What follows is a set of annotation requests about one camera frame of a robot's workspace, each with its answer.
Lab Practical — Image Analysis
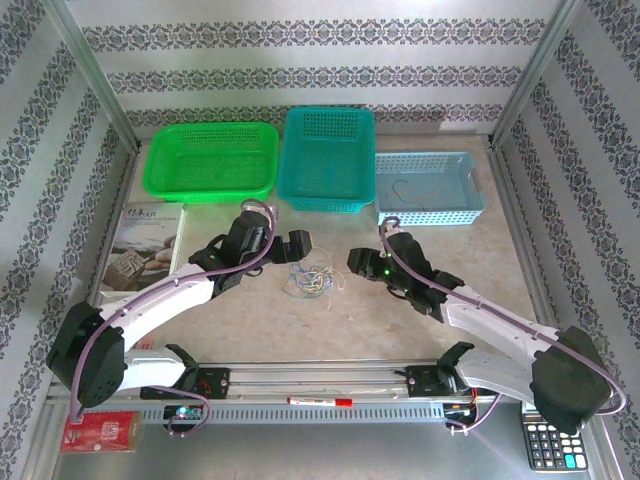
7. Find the green plastic basket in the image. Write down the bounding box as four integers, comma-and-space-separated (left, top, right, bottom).
142, 122, 281, 207

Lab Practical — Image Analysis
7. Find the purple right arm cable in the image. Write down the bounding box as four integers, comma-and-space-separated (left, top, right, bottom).
378, 215, 628, 435

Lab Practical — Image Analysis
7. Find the red flat box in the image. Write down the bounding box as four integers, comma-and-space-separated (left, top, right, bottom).
59, 410, 144, 455

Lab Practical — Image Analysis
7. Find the thin cream white cable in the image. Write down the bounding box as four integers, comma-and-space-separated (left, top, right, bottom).
299, 248, 347, 296

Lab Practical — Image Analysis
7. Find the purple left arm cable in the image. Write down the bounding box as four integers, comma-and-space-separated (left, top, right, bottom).
69, 197, 279, 437

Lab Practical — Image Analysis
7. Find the white book with photo cover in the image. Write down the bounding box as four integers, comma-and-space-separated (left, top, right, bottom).
98, 201, 187, 296

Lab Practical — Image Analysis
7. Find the white red marker pen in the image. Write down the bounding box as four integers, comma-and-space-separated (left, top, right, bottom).
286, 395, 354, 407

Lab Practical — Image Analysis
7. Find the aluminium frame post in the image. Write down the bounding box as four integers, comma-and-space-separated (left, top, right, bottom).
488, 0, 590, 151
42, 0, 144, 154

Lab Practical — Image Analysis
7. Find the small controller board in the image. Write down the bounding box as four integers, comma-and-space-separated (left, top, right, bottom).
443, 402, 481, 424
163, 403, 205, 426

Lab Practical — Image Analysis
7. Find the teal plastic basket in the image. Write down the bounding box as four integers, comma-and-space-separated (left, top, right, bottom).
277, 105, 377, 215

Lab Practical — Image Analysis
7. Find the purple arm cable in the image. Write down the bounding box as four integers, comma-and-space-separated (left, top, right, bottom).
69, 197, 279, 437
378, 215, 628, 435

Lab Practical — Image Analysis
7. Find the pile of rubber bands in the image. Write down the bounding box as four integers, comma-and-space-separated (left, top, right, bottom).
282, 264, 326, 305

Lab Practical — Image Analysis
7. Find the aluminium table side rail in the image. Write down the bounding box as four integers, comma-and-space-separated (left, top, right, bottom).
47, 144, 144, 401

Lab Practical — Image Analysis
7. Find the thin yellow cable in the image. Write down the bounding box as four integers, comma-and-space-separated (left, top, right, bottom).
299, 264, 346, 297

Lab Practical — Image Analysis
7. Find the aluminium linear rail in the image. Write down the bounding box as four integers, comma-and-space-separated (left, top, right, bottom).
139, 360, 536, 401

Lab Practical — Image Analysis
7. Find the black desk calculator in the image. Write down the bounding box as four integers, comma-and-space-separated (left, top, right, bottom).
522, 409, 587, 472

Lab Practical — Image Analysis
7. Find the light blue plastic basket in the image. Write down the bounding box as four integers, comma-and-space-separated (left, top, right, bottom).
374, 151, 489, 227

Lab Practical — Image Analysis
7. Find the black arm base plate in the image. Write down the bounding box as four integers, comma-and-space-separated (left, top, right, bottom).
139, 367, 232, 401
404, 364, 497, 399

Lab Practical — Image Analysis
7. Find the thin brown cable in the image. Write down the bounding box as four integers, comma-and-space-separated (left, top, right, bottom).
391, 178, 449, 211

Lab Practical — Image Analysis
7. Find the grey slotted cable duct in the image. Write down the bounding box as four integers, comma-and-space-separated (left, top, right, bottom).
142, 403, 447, 425

